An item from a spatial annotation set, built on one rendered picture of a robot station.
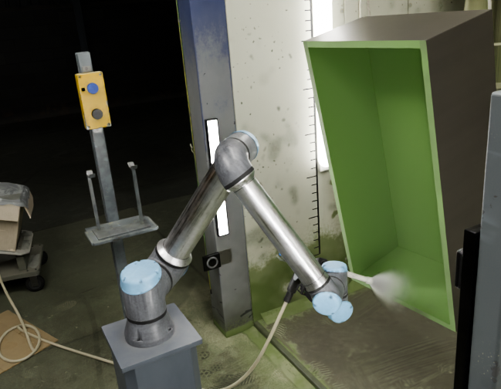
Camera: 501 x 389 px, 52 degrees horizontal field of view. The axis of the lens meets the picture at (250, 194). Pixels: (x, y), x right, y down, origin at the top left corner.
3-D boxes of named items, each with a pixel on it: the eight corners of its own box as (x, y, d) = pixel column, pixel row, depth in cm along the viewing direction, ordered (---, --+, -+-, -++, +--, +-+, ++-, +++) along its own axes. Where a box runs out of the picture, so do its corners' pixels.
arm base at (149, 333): (133, 354, 185) (128, 330, 182) (119, 328, 201) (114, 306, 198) (182, 336, 193) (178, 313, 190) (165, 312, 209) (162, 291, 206)
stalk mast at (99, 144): (139, 341, 301) (87, 51, 246) (141, 346, 296) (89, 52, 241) (129, 345, 299) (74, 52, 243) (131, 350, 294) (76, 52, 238)
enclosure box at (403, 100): (397, 245, 274) (363, 16, 223) (506, 288, 227) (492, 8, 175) (351, 279, 259) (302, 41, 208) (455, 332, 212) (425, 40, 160)
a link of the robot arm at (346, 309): (354, 298, 184) (355, 322, 187) (337, 282, 195) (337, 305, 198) (331, 304, 181) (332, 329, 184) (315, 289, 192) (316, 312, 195)
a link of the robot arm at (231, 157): (221, 140, 159) (348, 310, 166) (235, 130, 170) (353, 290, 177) (195, 160, 164) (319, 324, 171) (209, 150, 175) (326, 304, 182)
